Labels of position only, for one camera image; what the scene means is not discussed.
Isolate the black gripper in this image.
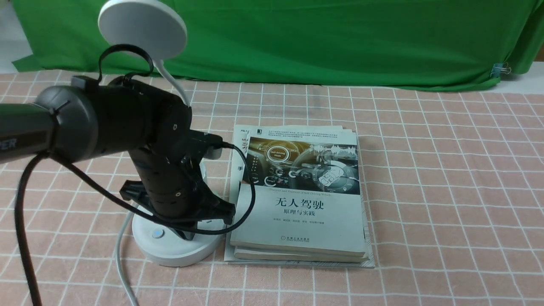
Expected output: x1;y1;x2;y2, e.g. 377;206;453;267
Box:
120;148;235;241

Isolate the white desk lamp with base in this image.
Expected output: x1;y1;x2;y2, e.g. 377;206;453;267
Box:
98;0;221;269

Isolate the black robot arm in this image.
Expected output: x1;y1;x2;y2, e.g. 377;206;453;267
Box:
1;76;241;235

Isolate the bottom book in stack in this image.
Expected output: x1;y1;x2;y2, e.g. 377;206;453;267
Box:
224;125;377;269

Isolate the top self-driving textbook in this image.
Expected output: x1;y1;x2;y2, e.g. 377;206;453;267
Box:
230;130;367;257

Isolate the pink checkered tablecloth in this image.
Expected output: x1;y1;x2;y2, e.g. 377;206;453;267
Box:
25;81;544;306

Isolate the green backdrop cloth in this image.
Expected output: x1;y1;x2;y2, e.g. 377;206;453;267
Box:
11;0;544;92

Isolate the blue binder clip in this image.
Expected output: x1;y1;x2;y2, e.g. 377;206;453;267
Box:
490;62;512;78

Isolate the white lamp power cable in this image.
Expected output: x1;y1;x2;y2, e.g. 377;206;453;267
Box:
116;206;140;306

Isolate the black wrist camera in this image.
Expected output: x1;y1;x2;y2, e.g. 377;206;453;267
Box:
188;130;224;161

